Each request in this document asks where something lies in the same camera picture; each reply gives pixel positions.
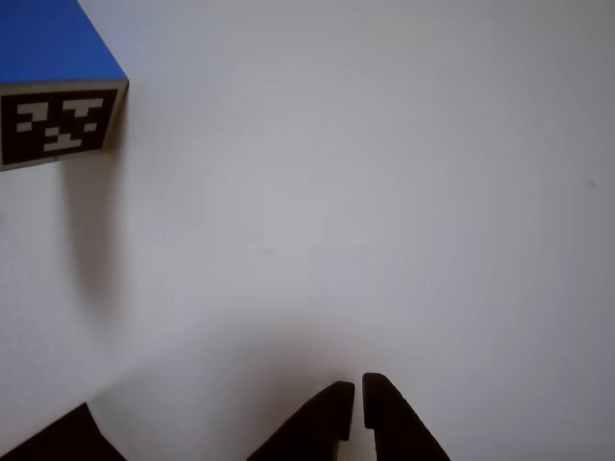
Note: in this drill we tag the wooden cube with blue face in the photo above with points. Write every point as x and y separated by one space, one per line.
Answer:
53 81

